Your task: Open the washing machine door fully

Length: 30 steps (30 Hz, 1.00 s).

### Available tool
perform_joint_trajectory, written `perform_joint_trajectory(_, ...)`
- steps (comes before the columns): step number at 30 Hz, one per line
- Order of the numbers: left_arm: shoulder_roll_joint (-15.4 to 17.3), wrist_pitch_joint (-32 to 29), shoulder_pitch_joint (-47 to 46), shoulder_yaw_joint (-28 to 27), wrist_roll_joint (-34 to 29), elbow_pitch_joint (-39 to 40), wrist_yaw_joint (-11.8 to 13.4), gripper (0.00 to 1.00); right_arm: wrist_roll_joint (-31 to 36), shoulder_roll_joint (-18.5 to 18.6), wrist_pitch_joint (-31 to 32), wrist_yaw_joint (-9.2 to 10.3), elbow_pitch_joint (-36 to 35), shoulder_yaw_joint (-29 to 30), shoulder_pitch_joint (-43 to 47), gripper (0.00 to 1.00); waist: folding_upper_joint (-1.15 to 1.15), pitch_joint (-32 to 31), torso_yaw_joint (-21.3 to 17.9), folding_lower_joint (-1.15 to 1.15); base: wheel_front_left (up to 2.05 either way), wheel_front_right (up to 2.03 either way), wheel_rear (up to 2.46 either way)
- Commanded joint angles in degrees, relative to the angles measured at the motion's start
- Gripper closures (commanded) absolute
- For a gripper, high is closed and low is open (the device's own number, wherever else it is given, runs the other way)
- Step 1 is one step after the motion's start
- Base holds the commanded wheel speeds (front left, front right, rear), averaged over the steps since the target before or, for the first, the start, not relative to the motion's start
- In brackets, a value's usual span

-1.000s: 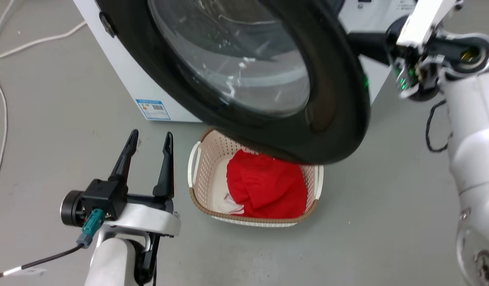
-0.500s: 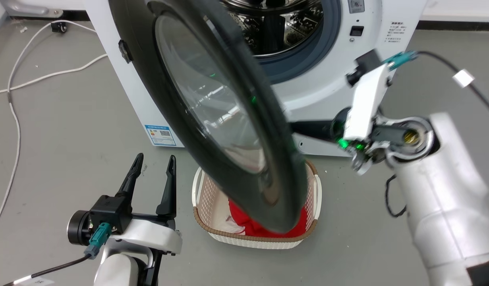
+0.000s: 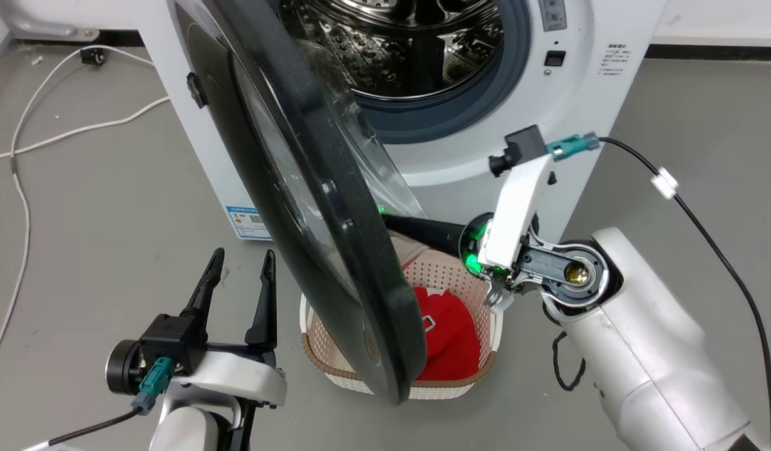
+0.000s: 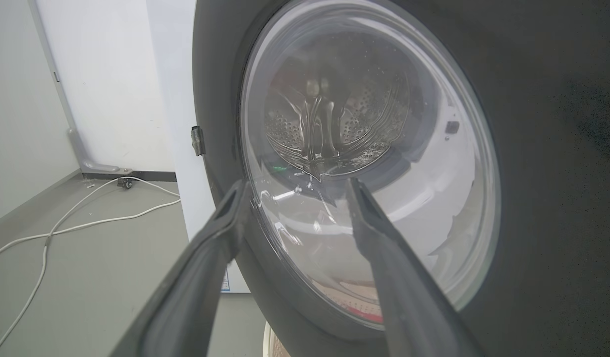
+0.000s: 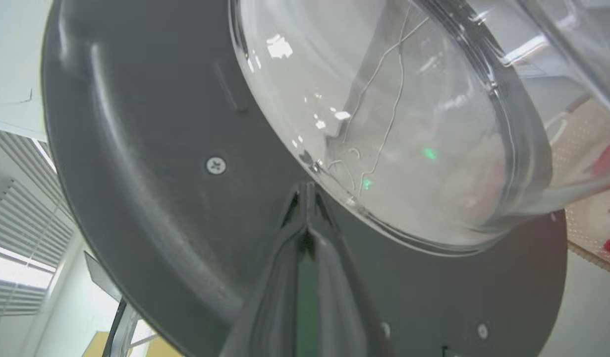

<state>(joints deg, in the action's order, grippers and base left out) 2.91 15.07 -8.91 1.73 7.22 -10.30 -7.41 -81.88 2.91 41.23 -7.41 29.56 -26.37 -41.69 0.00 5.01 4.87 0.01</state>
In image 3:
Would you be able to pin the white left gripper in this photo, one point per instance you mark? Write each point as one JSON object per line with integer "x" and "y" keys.
{"x": 241, "y": 376}

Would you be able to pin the green-lit right gripper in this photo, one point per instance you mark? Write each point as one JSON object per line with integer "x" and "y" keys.
{"x": 560, "y": 272}

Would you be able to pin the black round washing machine door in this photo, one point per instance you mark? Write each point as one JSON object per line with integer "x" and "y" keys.
{"x": 354, "y": 275}

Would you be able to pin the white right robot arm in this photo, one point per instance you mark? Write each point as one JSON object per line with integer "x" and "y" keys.
{"x": 642, "y": 357}

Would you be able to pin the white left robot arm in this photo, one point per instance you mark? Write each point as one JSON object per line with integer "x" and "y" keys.
{"x": 185, "y": 432}

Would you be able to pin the white front-load washing machine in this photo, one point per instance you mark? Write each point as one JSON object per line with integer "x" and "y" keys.
{"x": 473, "y": 156}

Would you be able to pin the grey rubber door gasket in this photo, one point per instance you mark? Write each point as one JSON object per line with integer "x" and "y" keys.
{"x": 485, "y": 106}

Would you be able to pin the steel washing machine drum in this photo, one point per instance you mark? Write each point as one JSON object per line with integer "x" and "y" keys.
{"x": 416, "y": 50}

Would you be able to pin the black door lock socket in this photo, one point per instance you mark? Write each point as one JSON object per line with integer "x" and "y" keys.
{"x": 554, "y": 58}

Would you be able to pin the white perforated laundry basket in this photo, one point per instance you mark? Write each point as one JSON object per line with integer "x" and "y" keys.
{"x": 451, "y": 275}

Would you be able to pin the blue energy label sticker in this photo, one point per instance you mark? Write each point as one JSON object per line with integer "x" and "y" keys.
{"x": 250, "y": 222}

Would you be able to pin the red garment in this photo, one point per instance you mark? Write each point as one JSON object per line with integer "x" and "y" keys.
{"x": 451, "y": 338}

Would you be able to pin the grey button panel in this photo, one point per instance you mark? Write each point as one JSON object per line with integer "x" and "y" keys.
{"x": 553, "y": 14}

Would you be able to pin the small black floor plug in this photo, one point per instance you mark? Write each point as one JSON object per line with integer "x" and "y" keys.
{"x": 93, "y": 56}

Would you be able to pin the white appliance base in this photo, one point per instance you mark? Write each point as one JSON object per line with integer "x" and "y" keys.
{"x": 41, "y": 22}

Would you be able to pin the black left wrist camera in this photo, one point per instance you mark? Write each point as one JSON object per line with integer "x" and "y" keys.
{"x": 172, "y": 341}

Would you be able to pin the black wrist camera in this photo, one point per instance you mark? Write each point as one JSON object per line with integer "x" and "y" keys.
{"x": 523, "y": 147}
{"x": 172, "y": 341}

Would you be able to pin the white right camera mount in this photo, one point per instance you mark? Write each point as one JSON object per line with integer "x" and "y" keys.
{"x": 517, "y": 207}

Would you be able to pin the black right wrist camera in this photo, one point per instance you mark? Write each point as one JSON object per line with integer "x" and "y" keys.
{"x": 523, "y": 147}

